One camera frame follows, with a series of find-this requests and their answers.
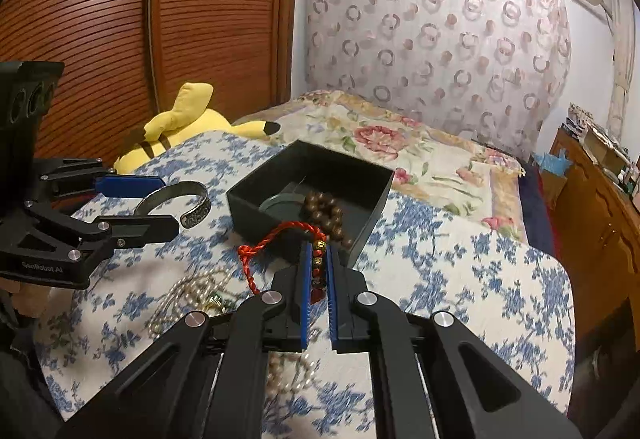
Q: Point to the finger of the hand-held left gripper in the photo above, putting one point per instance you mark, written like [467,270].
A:
[145,229]
[130,185]

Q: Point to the silver cuff bangle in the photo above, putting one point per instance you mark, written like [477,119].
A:
[196,214]

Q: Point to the floral bed quilt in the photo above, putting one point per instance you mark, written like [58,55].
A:
[360,129]

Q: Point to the dark blue blanket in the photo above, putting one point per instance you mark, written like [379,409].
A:
[535,209]

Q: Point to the brown wooden cabinet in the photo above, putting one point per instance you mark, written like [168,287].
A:
[600,219]

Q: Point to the cardboard box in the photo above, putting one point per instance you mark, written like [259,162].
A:
[602,146]

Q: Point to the blue floral tablecloth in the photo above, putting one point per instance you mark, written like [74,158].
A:
[450,279]

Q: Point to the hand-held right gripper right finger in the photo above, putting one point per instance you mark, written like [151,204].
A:
[334,304]

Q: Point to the stack of books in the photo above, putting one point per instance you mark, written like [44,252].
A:
[576,121]

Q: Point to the black jewelry box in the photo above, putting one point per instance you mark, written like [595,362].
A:
[250,211]

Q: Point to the beige lace curtain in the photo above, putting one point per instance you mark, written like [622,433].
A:
[622,59]

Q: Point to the brown slatted wooden wardrobe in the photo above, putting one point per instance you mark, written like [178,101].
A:
[200,19]

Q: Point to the yellow plush toy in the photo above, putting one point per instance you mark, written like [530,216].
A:
[200,119]

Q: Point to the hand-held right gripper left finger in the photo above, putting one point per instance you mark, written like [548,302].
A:
[303,299]

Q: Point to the blue plastic bag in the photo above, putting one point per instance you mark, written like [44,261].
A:
[550,163]

